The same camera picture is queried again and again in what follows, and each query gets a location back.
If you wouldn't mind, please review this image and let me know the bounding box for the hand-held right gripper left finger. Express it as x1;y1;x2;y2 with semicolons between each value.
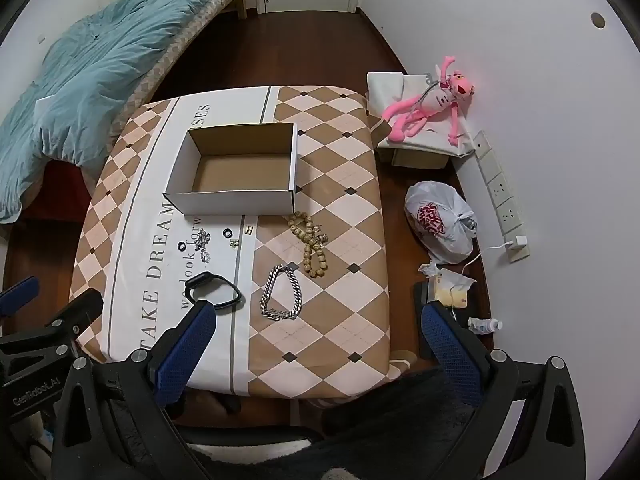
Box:
52;299;217;480

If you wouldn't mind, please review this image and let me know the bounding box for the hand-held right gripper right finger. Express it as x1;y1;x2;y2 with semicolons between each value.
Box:
421;302;587;480

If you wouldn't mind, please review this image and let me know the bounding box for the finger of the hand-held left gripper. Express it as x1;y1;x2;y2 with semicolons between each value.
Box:
0;276;40;317
0;288;105;361

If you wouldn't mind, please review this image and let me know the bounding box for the black smart band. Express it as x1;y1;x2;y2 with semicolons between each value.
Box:
184;271;244;312

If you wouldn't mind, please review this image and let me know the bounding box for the thin silver chain bracelet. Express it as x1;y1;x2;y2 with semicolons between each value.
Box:
194;229;214;264

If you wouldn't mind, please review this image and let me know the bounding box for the thick silver chain bracelet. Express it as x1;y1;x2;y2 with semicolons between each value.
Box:
259;264;300;321

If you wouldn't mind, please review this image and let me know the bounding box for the wooden bead bracelet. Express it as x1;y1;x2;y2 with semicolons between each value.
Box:
287;211;332;279

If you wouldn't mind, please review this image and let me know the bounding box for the cardboard box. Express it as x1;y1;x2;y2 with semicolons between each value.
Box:
164;121;299;217

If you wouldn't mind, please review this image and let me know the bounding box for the small white bottle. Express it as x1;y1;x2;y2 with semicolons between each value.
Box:
467;317;504;335

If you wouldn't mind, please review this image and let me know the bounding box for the black flat object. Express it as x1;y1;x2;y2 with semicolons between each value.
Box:
413;282;442;359

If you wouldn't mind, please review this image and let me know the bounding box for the tissue packet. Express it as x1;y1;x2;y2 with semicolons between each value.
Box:
430;269;476;309

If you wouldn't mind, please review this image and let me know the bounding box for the dark fuzzy clothing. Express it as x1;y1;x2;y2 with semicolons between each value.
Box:
187;364;483;480

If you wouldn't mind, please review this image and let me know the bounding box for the white plastic bag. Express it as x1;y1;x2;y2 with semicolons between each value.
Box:
404;180;479;265

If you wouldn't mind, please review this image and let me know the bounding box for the white power strip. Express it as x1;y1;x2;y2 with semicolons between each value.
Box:
472;130;531;264

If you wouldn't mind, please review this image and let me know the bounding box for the pink plush toy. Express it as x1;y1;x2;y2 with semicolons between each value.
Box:
382;56;476;146

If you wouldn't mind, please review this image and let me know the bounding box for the bed with checkered mattress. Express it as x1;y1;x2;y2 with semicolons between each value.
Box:
0;0;251;221

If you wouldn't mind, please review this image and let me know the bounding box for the white cloth covered stand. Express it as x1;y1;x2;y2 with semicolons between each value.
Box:
366;71;477;157

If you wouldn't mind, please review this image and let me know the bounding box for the white cable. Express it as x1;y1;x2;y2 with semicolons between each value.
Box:
449;244;512;322

